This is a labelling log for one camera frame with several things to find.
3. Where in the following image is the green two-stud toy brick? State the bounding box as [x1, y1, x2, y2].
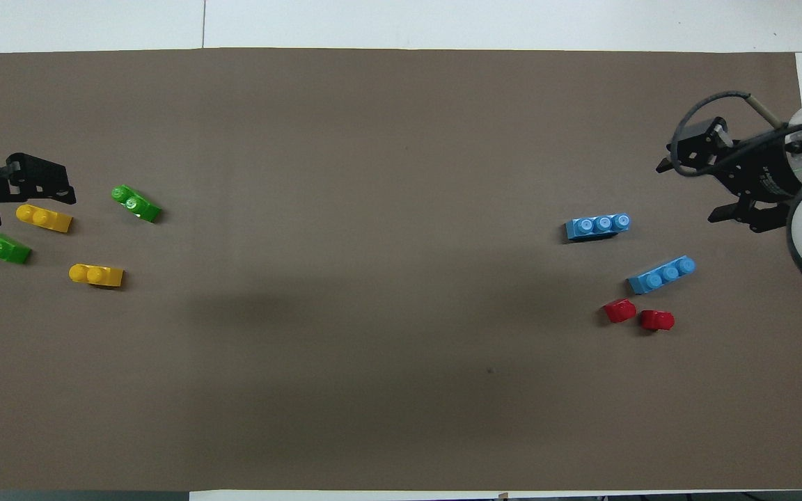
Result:
[111, 184, 162, 223]
[0, 231, 32, 264]

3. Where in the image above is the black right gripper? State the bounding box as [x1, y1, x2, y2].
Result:
[656, 117, 802, 232]

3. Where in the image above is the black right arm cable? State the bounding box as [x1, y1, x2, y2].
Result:
[670, 90, 802, 177]

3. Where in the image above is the blue three-stud toy brick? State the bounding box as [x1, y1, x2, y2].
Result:
[565, 212, 631, 241]
[627, 256, 696, 295]

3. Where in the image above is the yellow two-stud toy brick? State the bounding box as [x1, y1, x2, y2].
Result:
[15, 204, 73, 234]
[68, 263, 125, 288]

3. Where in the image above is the brown table mat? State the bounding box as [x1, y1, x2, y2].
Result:
[0, 47, 802, 492]

